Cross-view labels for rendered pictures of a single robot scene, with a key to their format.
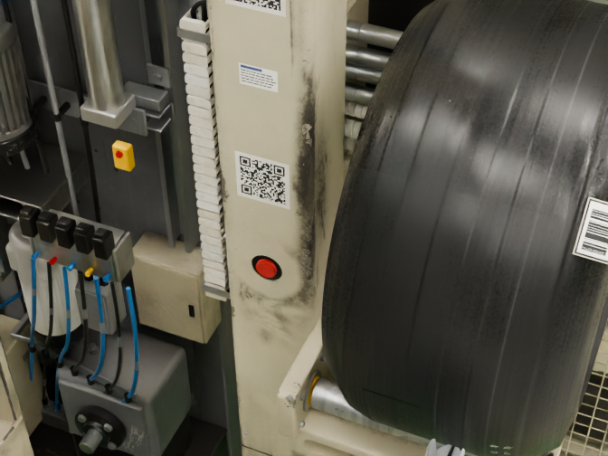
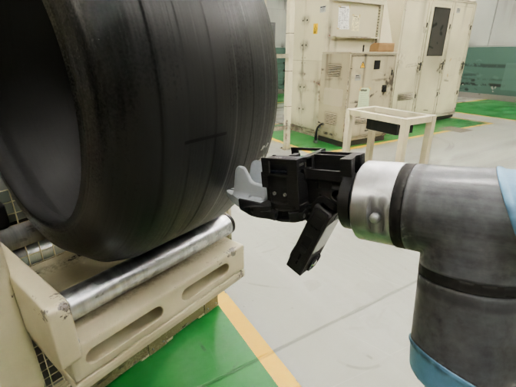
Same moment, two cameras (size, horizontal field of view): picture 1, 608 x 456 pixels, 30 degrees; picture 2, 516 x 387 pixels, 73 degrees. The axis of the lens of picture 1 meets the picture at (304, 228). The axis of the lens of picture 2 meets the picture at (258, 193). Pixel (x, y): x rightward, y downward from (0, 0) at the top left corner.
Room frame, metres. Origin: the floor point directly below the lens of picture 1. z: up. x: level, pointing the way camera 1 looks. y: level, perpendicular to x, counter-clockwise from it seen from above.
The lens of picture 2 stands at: (0.64, 0.29, 1.23)
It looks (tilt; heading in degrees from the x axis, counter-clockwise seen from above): 22 degrees down; 285
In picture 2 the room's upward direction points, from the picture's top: straight up
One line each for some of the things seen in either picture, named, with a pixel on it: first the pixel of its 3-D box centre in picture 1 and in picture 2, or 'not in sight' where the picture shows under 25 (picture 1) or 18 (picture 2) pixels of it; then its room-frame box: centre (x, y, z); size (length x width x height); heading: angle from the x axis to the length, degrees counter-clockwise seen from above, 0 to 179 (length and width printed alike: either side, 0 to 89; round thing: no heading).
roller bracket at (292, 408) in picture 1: (340, 320); (9, 277); (1.14, -0.05, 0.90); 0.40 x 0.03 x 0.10; 157
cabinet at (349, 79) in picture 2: not in sight; (355, 97); (0.62, -5.11, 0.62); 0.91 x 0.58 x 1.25; 46
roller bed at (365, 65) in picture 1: (403, 92); not in sight; (1.51, -0.16, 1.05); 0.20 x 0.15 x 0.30; 67
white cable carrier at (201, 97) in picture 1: (216, 165); not in sight; (1.16, 0.12, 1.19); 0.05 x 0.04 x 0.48; 157
